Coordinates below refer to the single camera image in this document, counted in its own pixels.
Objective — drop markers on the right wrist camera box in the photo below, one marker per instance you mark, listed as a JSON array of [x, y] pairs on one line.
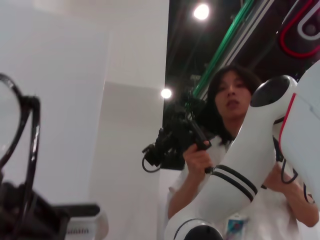
[[95, 225]]

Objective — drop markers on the red neon light tube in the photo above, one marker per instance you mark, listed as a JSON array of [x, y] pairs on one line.
[[285, 47]]

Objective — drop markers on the white neon light tube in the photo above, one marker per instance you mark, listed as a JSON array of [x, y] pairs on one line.
[[301, 25]]

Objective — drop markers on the person in white shirt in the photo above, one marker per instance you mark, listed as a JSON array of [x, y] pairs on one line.
[[232, 100]]

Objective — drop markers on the black glasses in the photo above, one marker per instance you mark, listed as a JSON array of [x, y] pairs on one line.
[[31, 102]]

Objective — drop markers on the green ceiling pipe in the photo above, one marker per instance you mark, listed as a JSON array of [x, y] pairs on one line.
[[225, 37]]

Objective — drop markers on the round ceiling light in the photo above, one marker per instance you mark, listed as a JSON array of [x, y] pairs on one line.
[[201, 11], [166, 93]]

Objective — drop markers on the person right hand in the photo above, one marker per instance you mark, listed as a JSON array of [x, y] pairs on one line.
[[197, 157]]

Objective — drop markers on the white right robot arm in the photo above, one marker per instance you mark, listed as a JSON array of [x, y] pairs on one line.
[[250, 150]]

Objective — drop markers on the colourful printed badge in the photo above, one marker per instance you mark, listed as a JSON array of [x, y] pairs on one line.
[[237, 228]]

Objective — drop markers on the black video camera rig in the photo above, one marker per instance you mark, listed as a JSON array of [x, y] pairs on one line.
[[175, 140]]

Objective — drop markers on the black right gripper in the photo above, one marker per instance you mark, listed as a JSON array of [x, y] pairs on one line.
[[47, 222]]

